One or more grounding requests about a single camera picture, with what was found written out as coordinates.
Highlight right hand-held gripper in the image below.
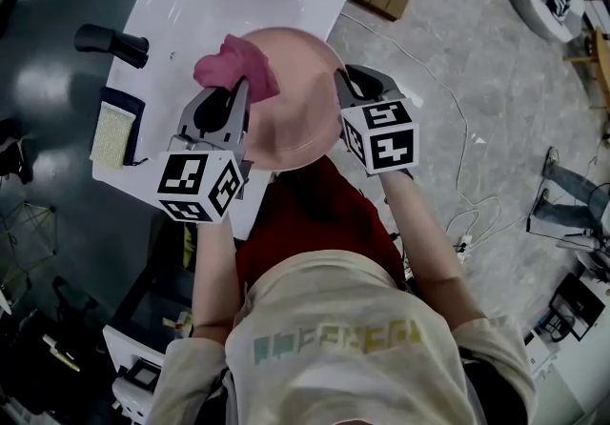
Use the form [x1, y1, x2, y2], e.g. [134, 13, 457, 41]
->
[333, 64, 421, 178]

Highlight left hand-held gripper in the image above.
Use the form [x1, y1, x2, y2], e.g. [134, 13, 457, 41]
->
[156, 78, 253, 225]

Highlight pink cloth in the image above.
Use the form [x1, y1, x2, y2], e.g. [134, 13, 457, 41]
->
[193, 33, 281, 106]

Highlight big pink plate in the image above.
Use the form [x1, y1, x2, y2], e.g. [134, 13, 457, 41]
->
[237, 26, 346, 172]

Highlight person's right forearm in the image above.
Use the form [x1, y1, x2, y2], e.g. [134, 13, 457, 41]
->
[379, 169, 488, 334]

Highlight person's left forearm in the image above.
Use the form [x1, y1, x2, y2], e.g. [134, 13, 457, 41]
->
[192, 220, 238, 343]

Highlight yellow sponge on black tray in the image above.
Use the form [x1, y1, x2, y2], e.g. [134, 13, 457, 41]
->
[99, 86, 146, 168]

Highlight yellow green bag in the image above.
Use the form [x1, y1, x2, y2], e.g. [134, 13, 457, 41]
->
[182, 221, 197, 272]

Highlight person's red trousers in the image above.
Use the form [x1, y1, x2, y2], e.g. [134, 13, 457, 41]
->
[234, 156, 407, 301]

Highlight black faucet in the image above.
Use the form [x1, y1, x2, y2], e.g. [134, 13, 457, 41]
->
[73, 23, 151, 71]

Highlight white beanbag seat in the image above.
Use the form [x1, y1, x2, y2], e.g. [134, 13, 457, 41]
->
[499, 0, 586, 44]

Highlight white power strip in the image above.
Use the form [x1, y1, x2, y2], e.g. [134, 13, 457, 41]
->
[455, 233, 474, 263]

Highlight low wooden coffee table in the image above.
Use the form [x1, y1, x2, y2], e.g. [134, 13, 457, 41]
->
[563, 27, 610, 115]

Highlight white appliance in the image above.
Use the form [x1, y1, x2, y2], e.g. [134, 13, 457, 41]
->
[102, 284, 192, 425]

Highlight person's cream shirt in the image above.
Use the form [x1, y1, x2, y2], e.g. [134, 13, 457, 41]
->
[147, 249, 539, 425]

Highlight kitchen knife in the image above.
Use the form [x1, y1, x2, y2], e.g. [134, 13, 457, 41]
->
[41, 334, 82, 373]

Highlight white floor cable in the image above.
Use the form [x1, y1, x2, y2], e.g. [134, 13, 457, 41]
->
[338, 10, 504, 243]

